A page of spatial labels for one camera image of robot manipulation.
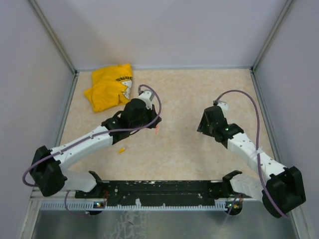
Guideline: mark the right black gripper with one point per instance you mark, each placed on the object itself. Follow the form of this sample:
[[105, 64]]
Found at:
[[202, 127]]

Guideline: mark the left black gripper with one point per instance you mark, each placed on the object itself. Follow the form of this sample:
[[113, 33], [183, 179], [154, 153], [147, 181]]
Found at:
[[152, 113]]

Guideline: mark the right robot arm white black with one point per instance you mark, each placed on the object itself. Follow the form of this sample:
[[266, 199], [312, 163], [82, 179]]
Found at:
[[284, 190]]

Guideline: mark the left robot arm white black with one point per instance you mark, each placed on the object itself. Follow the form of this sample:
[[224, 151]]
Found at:
[[50, 167]]

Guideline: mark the yellow folded shirt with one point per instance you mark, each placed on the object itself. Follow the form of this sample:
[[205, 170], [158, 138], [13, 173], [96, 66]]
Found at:
[[111, 86]]

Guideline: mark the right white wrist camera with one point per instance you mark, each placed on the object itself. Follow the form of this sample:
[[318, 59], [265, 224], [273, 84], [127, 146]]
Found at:
[[223, 105]]

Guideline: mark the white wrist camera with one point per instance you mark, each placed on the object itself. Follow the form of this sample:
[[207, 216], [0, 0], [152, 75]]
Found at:
[[223, 105], [147, 96]]

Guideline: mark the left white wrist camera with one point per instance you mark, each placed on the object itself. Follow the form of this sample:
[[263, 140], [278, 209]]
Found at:
[[147, 96]]

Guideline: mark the aluminium frame side rail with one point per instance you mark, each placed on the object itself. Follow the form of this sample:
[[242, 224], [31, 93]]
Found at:
[[266, 116]]

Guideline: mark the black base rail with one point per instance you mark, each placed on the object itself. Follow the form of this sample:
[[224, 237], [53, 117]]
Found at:
[[159, 193]]

